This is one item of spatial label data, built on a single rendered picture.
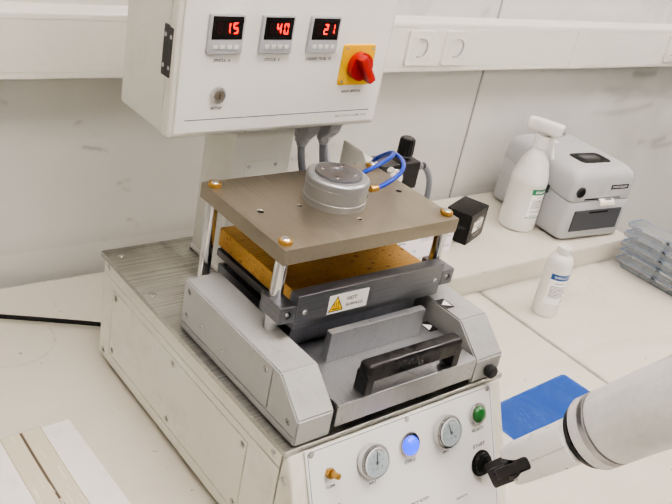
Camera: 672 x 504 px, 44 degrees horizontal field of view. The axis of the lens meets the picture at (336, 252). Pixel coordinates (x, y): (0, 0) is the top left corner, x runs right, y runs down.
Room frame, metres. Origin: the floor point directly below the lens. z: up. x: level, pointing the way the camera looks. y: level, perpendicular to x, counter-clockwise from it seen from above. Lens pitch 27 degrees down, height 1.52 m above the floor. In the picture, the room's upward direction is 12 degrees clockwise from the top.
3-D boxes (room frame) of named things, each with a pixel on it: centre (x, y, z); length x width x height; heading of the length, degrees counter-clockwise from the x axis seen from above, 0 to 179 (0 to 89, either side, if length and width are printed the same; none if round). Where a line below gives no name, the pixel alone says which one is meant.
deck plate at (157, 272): (0.98, 0.04, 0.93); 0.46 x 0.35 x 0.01; 43
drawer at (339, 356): (0.92, -0.02, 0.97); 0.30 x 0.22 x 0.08; 43
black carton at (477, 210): (1.64, -0.25, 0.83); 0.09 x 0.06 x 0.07; 153
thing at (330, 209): (0.99, 0.02, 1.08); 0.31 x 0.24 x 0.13; 133
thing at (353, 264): (0.96, 0.01, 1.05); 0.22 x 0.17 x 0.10; 133
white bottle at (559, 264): (1.46, -0.42, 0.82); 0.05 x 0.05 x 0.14
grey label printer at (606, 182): (1.85, -0.48, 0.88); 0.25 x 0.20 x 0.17; 36
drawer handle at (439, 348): (0.82, -0.11, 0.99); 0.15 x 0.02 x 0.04; 133
